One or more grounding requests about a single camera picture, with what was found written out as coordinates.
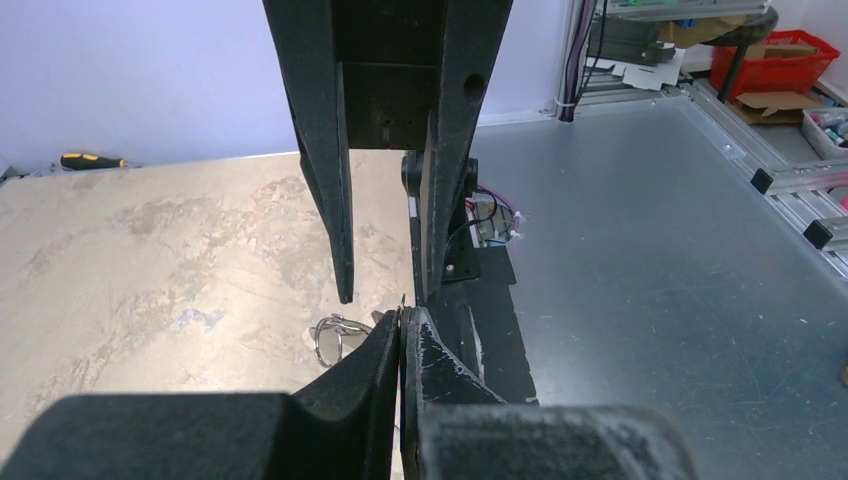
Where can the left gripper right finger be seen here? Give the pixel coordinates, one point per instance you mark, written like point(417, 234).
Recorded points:
point(452, 426)

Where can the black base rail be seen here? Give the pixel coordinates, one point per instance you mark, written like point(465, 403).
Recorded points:
point(476, 320)

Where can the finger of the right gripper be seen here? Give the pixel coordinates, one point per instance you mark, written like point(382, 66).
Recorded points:
point(303, 36)
point(469, 39)

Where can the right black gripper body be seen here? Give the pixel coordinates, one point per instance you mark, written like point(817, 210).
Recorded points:
point(388, 53)

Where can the yellow black screwdriver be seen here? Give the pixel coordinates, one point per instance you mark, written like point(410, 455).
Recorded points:
point(76, 161)

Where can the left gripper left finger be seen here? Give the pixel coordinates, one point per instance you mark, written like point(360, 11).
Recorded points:
point(339, 426)

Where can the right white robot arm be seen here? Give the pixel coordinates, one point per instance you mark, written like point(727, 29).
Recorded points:
point(457, 218)

